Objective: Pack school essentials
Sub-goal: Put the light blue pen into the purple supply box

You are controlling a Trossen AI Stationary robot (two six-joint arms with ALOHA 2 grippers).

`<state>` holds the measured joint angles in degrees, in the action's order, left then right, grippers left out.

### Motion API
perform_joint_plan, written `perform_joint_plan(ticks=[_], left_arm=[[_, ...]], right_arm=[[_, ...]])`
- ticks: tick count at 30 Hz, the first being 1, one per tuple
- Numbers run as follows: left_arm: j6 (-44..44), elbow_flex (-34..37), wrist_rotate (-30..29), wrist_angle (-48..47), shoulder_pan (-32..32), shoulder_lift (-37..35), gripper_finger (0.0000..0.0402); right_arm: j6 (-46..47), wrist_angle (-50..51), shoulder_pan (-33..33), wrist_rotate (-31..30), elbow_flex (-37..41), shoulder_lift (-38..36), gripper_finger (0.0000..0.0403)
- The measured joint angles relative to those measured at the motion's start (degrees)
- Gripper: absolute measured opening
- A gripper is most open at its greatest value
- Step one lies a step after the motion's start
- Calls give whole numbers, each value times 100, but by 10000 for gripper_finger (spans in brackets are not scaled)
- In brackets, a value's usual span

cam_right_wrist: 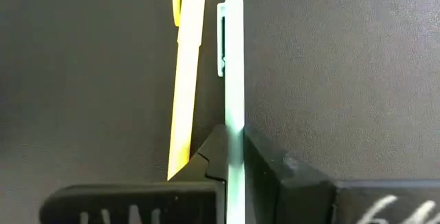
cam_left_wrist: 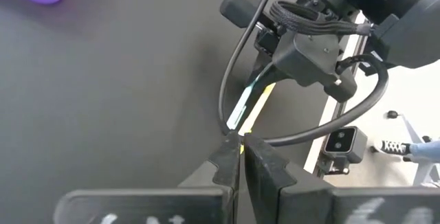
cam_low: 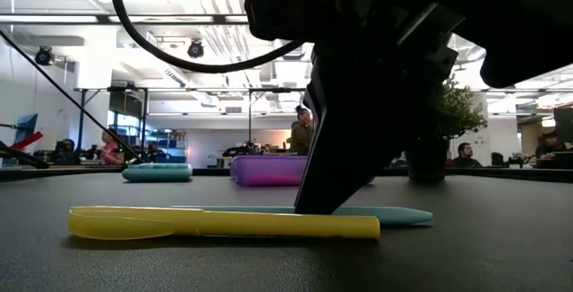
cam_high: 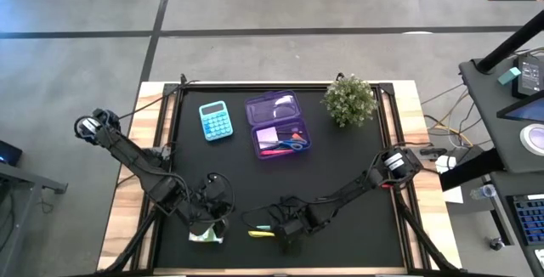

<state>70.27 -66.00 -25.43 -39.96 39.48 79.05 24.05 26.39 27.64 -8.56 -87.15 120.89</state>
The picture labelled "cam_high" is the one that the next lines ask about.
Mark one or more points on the pink marker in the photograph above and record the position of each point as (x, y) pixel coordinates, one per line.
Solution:
(276, 152)

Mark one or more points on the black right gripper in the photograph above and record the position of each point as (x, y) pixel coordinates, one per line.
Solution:
(293, 211)

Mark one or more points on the grey side desk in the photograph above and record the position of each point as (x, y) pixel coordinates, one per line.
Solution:
(489, 120)

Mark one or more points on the grey metal stand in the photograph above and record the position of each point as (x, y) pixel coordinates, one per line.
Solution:
(25, 179)

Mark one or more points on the black screen device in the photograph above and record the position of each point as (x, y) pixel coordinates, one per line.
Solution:
(10, 154)

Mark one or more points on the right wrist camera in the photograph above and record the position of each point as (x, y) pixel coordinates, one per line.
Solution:
(289, 231)

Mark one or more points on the teal pen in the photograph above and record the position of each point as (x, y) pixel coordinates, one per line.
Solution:
(263, 227)

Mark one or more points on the small orange eraser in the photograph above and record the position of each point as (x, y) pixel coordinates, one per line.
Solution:
(297, 137)

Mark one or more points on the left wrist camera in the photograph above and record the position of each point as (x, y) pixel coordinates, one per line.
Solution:
(214, 190)

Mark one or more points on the purple plastic pencil box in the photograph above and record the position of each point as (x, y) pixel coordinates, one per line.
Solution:
(272, 107)

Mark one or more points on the teal oval case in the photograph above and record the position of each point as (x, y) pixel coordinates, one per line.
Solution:
(216, 122)

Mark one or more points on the white paper sheet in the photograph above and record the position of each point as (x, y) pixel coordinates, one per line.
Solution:
(452, 194)

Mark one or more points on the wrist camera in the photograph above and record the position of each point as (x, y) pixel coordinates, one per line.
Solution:
(289, 231)
(214, 190)

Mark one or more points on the black remote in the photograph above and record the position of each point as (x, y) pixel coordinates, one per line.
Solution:
(433, 153)

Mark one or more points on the small plant in black pot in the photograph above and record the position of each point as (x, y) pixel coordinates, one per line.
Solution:
(348, 100)

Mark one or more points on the white round device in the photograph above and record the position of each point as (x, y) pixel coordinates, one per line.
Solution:
(535, 139)

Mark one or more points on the light purple sticky notes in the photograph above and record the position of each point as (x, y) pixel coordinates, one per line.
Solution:
(267, 134)

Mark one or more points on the red tag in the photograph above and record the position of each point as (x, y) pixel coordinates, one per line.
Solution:
(385, 186)

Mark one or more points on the clear water bottle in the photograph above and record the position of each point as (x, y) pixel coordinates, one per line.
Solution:
(482, 192)

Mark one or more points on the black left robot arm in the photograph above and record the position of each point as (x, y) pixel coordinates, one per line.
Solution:
(136, 162)

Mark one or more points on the yellow highlighter pen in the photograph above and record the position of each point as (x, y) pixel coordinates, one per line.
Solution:
(259, 234)

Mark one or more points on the black work mat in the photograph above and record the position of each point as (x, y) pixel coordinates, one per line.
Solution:
(255, 86)

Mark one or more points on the black pole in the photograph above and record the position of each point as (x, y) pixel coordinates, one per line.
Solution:
(510, 43)

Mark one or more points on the blue keyboard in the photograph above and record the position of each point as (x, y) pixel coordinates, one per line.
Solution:
(531, 222)

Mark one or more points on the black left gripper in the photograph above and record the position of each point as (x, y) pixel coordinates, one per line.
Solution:
(204, 211)

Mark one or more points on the black caster wheel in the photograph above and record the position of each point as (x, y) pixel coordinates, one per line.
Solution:
(496, 244)

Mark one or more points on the small teal box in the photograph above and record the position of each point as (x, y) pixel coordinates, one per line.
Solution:
(509, 76)

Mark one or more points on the white green packet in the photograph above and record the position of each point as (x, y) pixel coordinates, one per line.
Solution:
(204, 238)

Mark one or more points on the dark tablet screen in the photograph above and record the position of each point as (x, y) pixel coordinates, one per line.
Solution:
(531, 111)

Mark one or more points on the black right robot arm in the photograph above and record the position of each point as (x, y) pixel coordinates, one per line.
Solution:
(353, 190)

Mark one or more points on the black power adapter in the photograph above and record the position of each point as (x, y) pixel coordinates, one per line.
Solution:
(529, 75)

